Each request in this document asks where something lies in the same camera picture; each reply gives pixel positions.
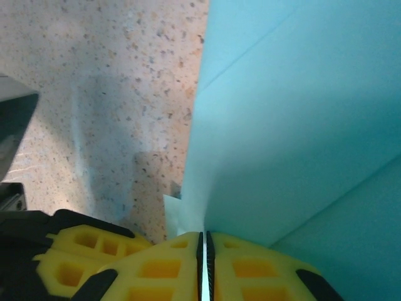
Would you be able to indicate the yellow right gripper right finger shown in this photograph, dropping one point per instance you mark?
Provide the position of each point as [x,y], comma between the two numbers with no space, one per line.
[225,257]

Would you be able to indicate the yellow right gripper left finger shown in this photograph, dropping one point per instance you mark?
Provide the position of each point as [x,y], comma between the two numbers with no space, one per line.
[185,257]

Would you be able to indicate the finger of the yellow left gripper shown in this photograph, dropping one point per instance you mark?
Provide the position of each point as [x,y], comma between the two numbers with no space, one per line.
[125,251]
[50,266]

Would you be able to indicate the teal paper sheet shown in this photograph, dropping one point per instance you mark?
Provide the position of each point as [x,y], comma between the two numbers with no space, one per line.
[297,125]

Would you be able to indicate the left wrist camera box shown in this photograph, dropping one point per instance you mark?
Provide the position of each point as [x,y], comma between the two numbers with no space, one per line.
[12,125]

